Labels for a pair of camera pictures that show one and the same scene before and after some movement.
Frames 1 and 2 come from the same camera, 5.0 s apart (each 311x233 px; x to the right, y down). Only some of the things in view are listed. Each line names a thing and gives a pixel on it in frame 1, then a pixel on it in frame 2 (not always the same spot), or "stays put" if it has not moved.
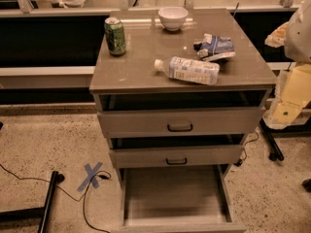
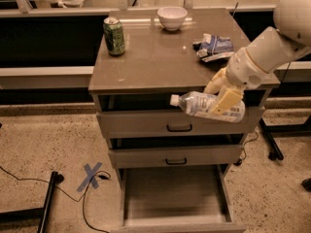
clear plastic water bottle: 197,72 -> 202,104
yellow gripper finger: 295,96 -> 228,99
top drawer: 180,122 stays put
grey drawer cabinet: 177,92 stays put
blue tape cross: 91,176 stays put
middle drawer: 177,156 stays put
